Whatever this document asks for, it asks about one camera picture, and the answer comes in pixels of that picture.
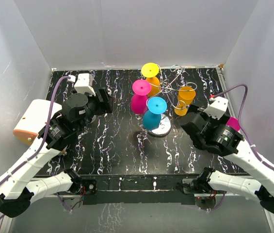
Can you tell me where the blue wine glass front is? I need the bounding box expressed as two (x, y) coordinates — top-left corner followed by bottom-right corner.
(142, 97), (167, 131)

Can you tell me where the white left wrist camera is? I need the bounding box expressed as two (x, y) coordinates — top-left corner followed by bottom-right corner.
(68, 73), (96, 96)

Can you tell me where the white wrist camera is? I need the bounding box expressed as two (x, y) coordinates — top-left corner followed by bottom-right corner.
(68, 73), (96, 96)
(203, 97), (228, 119)

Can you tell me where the magenta wine glass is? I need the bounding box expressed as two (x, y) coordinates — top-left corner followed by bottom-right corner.
(226, 117), (241, 132)
(131, 79), (151, 114)

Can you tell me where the orange wine glass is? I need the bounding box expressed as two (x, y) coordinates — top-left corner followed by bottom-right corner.
(174, 86), (196, 116)
(141, 63), (161, 97)

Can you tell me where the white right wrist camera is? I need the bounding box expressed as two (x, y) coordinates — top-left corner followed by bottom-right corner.
(203, 97), (228, 119)

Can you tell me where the chrome wire wine glass rack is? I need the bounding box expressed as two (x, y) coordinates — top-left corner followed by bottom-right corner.
(146, 64), (187, 138)

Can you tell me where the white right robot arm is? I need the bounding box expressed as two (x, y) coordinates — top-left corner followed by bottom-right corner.
(180, 105), (274, 214)

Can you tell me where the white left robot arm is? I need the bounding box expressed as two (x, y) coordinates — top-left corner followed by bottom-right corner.
(0, 88), (113, 218)

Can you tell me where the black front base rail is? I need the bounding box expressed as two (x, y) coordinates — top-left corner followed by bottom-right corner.
(54, 173), (220, 207)

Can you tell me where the orange wine glass on rack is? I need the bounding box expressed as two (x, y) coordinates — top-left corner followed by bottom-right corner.
(174, 86), (196, 116)

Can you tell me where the white orange appliance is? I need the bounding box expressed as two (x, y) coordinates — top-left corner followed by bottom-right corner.
(13, 99), (50, 146)

